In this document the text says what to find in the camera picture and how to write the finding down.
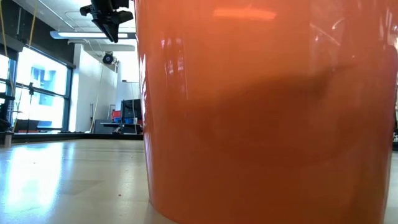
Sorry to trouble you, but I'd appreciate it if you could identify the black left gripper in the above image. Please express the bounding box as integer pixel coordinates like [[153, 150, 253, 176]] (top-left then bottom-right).
[[79, 0, 134, 44]]

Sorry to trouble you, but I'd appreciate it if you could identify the long ceiling light bar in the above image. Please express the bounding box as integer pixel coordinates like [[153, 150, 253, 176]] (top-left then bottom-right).
[[49, 30, 137, 40]]

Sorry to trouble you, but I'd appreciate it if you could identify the black round ceiling fixture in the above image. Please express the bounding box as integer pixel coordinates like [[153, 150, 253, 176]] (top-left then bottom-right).
[[101, 52, 115, 65]]

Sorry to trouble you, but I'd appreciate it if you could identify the black monitor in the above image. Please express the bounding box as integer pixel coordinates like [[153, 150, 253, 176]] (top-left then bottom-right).
[[120, 98, 143, 125]]

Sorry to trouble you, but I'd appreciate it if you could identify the grey cabinet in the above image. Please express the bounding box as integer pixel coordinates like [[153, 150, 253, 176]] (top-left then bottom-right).
[[92, 119, 113, 134]]

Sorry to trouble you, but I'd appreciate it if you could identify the black tripod stand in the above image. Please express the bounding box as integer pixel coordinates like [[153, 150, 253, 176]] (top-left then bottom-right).
[[26, 82, 37, 133]]

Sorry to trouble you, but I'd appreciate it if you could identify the orange plastic bucket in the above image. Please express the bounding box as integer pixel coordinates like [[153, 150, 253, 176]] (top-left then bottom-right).
[[134, 0, 398, 224]]

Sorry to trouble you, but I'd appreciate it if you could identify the yellow hanging cord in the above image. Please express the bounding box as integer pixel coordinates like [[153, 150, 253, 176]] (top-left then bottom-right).
[[28, 0, 39, 47]]

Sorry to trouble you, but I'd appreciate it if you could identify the blue metal post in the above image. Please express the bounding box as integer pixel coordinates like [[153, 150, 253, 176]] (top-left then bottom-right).
[[7, 57, 17, 97]]

